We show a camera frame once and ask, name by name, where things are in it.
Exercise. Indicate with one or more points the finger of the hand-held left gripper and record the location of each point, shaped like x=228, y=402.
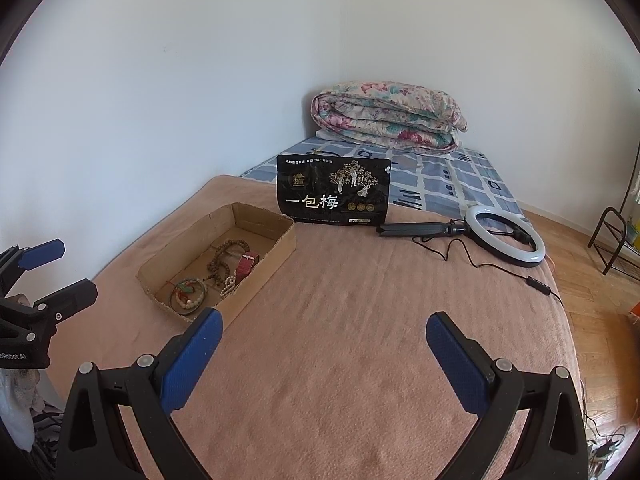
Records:
x=42, y=252
x=70, y=297

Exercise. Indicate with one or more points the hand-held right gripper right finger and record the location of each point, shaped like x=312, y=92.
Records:
x=452, y=360

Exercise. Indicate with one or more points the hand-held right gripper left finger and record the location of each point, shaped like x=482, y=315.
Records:
x=192, y=360

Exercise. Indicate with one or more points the blue bangle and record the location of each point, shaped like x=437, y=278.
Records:
x=172, y=297

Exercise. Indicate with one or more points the cardboard box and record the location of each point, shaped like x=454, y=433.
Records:
x=270, y=255

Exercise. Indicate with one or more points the person's left hand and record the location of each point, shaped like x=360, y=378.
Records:
x=17, y=405

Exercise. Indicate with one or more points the striped dark cloth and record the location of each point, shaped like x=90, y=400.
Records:
x=47, y=435

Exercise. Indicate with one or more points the pink blanket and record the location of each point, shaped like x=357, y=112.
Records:
x=350, y=335

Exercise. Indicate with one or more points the black folded tripod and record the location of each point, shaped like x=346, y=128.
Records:
x=415, y=229

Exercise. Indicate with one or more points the blue checked bed sheet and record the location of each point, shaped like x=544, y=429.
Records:
x=435, y=180

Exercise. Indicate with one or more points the orange object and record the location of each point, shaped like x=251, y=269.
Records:
x=635, y=310

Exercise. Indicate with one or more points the black snack bag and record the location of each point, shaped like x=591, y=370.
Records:
x=310, y=200

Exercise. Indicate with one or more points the black metal rack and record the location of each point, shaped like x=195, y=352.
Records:
x=607, y=220

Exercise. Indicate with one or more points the folded floral quilt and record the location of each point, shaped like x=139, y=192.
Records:
x=385, y=115

